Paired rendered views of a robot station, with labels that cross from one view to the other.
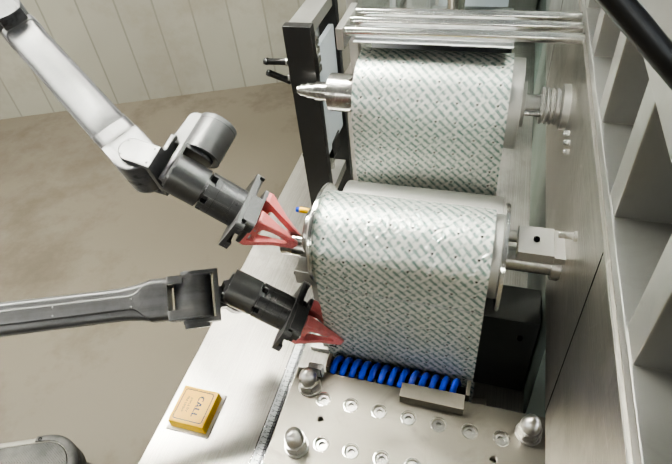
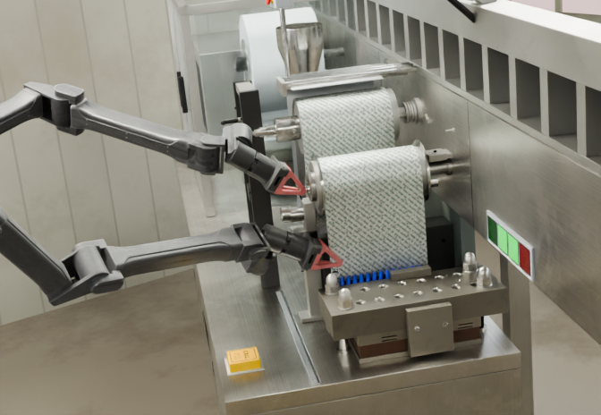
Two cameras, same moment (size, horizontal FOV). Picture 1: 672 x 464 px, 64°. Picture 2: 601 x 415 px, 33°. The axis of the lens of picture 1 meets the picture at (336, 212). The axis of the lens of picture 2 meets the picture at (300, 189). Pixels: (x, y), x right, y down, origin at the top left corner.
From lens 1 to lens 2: 181 cm
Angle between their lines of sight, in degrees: 35
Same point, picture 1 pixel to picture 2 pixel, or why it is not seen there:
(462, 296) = (410, 187)
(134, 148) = (209, 139)
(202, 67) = not seen: outside the picture
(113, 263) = not seen: outside the picture
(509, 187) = not seen: hidden behind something
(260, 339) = (258, 330)
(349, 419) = (368, 292)
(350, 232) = (342, 165)
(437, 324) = (400, 217)
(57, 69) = (125, 118)
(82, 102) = (155, 130)
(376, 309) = (363, 218)
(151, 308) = (231, 241)
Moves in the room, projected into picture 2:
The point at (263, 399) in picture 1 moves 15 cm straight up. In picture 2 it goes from (288, 347) to (282, 288)
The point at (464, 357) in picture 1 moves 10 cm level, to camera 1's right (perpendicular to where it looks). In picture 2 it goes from (419, 243) to (452, 232)
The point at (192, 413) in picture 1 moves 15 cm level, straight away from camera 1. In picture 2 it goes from (245, 357) to (190, 348)
